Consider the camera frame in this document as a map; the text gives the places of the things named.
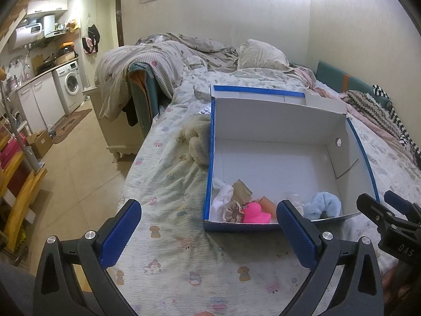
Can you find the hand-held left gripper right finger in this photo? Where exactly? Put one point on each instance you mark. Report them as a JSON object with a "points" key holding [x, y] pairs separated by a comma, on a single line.
{"points": [[296, 233]]}

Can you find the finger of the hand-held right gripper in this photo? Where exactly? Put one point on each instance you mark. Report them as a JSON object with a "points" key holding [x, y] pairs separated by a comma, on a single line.
{"points": [[375, 209], [403, 204]]}

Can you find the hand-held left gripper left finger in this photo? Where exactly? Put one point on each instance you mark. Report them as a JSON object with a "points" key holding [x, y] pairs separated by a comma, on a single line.
{"points": [[120, 233]]}

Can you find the orange sponge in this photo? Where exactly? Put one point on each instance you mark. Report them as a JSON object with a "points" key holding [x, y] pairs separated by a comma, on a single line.
{"points": [[268, 204]]}

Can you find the light blue fluffy scrunchie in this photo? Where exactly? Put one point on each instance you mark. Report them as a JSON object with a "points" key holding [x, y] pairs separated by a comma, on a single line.
{"points": [[324, 204]]}

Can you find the pink rubber duck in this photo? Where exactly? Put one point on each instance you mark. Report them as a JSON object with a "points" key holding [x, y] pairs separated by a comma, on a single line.
{"points": [[255, 214]]}

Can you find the large floral fabric scrunchie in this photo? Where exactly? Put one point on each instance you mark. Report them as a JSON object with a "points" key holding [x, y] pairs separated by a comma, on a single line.
{"points": [[232, 213]]}

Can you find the tan cloth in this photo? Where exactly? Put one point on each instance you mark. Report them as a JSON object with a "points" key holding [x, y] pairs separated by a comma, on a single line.
{"points": [[241, 189]]}

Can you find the blue and white cardboard box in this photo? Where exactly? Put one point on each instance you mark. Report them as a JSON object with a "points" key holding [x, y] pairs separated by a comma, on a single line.
{"points": [[279, 158]]}

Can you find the black and white striped cloth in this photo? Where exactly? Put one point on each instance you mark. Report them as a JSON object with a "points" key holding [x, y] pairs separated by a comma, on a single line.
{"points": [[404, 131]]}

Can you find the cream wooden cabinet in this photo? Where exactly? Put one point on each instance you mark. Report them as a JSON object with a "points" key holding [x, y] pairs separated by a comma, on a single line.
{"points": [[115, 135]]}

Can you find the brown knitted blanket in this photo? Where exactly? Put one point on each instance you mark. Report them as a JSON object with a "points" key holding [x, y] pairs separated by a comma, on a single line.
{"points": [[371, 108]]}

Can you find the yellow wooden rack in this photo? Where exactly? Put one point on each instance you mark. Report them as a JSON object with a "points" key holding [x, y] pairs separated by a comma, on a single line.
{"points": [[24, 197]]}

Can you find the cream fluffy plush cloth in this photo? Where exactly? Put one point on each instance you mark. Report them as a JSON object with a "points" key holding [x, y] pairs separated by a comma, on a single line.
{"points": [[199, 144]]}

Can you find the person's grey clothing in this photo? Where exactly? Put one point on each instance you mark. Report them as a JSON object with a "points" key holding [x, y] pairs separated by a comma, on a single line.
{"points": [[14, 289]]}

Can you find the brown patterned floor rug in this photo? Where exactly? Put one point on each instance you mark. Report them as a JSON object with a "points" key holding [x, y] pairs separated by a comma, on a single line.
{"points": [[70, 125]]}

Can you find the black hanging garment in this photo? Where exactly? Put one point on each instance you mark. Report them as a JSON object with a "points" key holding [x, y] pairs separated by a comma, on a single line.
{"points": [[131, 113]]}

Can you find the brown cardboard box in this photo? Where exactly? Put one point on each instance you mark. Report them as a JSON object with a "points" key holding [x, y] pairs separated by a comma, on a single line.
{"points": [[39, 143]]}

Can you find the red storage bin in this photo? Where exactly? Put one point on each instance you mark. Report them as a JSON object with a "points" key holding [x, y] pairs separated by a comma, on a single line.
{"points": [[11, 161]]}

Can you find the grey metal pole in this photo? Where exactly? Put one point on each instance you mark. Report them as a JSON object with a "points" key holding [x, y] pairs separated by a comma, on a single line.
{"points": [[21, 138]]}

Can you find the teal padded panel orange stripe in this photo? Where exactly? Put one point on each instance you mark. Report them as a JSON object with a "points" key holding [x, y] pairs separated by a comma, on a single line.
{"points": [[335, 75]]}

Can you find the teal bed end board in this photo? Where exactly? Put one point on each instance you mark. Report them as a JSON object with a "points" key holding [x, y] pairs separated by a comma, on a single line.
{"points": [[144, 95]]}

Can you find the pink cloth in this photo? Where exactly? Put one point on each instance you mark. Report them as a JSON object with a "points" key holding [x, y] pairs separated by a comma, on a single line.
{"points": [[312, 79]]}

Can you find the white kitchen cabinet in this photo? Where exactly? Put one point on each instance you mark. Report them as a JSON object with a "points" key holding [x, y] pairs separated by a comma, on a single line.
{"points": [[42, 102]]}

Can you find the white washing machine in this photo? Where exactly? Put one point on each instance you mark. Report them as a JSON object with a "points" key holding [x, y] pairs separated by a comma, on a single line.
{"points": [[69, 85]]}

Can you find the checked beige quilt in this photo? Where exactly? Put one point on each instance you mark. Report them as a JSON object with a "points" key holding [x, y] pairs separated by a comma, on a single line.
{"points": [[115, 72]]}

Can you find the beige patterned pillow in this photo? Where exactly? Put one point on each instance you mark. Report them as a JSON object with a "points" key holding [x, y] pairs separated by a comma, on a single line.
{"points": [[263, 54]]}

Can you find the crumpled grey patterned duvet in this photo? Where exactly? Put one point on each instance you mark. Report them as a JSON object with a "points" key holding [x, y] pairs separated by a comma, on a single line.
{"points": [[204, 51]]}

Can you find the white water heater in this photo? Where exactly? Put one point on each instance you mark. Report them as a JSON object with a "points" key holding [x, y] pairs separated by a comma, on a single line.
{"points": [[26, 36]]}

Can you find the clothes hanging on wall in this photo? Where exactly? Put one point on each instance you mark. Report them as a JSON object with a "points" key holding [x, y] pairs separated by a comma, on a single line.
{"points": [[91, 39]]}

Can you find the white wall cupboard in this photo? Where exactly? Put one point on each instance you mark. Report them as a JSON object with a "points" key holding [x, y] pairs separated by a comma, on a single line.
{"points": [[47, 6]]}

